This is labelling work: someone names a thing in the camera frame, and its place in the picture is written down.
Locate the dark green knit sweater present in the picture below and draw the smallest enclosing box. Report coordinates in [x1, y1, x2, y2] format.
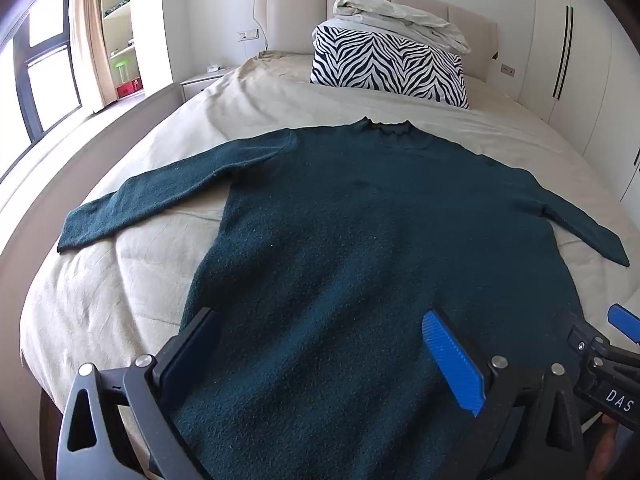
[58, 118, 629, 479]

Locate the person right hand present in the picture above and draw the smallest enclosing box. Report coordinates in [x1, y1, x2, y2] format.
[586, 415, 631, 480]

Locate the white wardrobe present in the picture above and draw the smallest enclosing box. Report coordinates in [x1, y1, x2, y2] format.
[520, 0, 639, 221]

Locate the white nightstand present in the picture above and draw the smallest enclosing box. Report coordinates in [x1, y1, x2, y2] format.
[180, 67, 234, 102]

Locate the red box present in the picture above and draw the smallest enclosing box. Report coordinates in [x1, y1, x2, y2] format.
[116, 77, 143, 99]

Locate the black framed window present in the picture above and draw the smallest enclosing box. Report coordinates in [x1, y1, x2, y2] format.
[1, 0, 82, 177]

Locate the zebra print pillow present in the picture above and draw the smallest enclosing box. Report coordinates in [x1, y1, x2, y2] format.
[309, 25, 469, 108]

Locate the beige curtain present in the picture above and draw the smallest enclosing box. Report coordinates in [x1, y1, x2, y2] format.
[68, 0, 117, 113]

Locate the beige upholstered headboard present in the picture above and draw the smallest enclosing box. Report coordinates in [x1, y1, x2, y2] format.
[253, 0, 499, 81]

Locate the crumpled white duvet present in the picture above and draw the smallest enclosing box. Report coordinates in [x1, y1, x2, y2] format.
[330, 0, 471, 55]

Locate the wall socket right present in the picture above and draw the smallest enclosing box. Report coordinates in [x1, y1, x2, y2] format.
[500, 64, 515, 77]

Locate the wall socket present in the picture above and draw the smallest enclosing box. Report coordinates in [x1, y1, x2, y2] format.
[236, 28, 259, 42]
[500, 64, 515, 77]

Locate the wall socket left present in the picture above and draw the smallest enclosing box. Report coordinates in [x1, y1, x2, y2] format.
[236, 28, 259, 42]

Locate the white wall shelf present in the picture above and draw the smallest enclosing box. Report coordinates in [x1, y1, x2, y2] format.
[101, 0, 141, 90]

